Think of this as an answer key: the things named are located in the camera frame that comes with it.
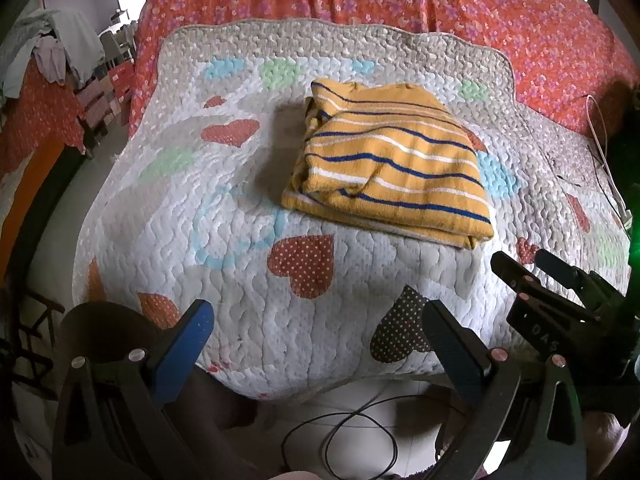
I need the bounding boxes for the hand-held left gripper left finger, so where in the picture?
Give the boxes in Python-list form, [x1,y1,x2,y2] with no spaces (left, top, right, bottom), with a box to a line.
[52,299,216,480]

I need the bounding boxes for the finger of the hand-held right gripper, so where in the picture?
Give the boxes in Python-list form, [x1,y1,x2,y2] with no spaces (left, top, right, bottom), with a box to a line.
[491,251,539,306]
[535,248,584,294]

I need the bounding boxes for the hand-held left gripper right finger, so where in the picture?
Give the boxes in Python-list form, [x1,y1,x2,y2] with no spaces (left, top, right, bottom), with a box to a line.
[424,300,589,480]

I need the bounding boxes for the yellow striped knit shirt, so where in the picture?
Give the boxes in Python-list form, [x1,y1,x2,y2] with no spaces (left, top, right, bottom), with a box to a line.
[280,77,496,250]

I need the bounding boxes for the person's right forearm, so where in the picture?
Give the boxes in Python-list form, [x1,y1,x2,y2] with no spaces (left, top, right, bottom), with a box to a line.
[582,409,632,463]

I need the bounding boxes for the pile of grey clothes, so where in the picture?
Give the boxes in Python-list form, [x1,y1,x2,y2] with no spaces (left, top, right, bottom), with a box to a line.
[0,7,107,106]

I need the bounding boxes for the white quilted heart-print blanket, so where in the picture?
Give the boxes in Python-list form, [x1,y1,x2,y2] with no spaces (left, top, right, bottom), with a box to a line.
[72,17,633,402]

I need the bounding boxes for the stack of shoe boxes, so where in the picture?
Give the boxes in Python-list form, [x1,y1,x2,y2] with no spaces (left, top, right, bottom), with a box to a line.
[75,55,138,132]

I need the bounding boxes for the red dotted cloth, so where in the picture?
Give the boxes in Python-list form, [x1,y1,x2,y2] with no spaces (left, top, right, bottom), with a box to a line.
[0,60,90,177]

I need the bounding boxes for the red floral bedsheet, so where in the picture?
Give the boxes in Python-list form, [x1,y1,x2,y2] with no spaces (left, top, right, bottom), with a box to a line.
[127,0,640,137]

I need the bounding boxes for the black floor cable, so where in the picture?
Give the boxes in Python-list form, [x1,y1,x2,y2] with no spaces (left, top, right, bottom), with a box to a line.
[281,394,471,480]

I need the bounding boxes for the white cable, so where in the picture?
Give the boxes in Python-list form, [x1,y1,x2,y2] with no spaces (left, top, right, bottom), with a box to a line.
[585,94,633,231]

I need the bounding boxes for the black metal chair frame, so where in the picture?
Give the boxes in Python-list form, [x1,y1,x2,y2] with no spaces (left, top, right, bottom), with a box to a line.
[0,285,67,402]

